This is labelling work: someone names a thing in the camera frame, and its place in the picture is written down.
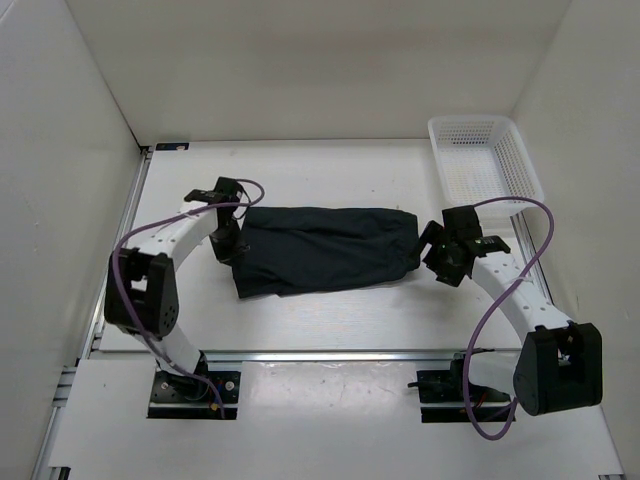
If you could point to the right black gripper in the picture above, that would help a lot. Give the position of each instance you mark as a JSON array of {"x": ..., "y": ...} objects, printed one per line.
[{"x": 434, "y": 234}]

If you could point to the front aluminium rail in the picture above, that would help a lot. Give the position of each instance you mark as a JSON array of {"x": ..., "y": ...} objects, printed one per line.
[{"x": 330, "y": 356}]

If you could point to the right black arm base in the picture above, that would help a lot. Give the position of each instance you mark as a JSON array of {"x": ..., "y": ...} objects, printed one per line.
[{"x": 440, "y": 395}]

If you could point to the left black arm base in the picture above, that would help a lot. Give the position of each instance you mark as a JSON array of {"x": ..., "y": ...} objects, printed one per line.
[{"x": 182, "y": 398}]

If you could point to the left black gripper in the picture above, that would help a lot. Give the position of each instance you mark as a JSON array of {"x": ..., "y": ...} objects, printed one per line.
[{"x": 227, "y": 255}]

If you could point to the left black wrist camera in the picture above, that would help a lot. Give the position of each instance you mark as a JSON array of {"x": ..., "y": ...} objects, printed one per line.
[{"x": 226, "y": 190}]

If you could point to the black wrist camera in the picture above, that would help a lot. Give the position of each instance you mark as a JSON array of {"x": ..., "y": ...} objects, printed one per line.
[
  {"x": 226, "y": 190},
  {"x": 462, "y": 223}
]

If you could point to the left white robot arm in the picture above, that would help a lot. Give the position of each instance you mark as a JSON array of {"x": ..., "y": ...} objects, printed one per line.
[{"x": 141, "y": 296}]

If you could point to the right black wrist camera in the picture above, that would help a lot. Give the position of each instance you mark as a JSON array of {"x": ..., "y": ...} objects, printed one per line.
[{"x": 462, "y": 223}]

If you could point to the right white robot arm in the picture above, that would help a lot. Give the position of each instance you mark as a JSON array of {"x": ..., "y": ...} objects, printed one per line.
[{"x": 559, "y": 366}]

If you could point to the dark navy sport shorts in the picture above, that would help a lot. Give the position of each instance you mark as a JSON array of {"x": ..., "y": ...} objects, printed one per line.
[{"x": 301, "y": 250}]

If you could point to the small dark label sticker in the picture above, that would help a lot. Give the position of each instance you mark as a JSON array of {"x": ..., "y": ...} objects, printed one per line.
[{"x": 172, "y": 146}]

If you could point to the white perforated plastic basket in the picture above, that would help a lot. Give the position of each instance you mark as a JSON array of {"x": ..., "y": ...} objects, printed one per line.
[{"x": 482, "y": 157}]

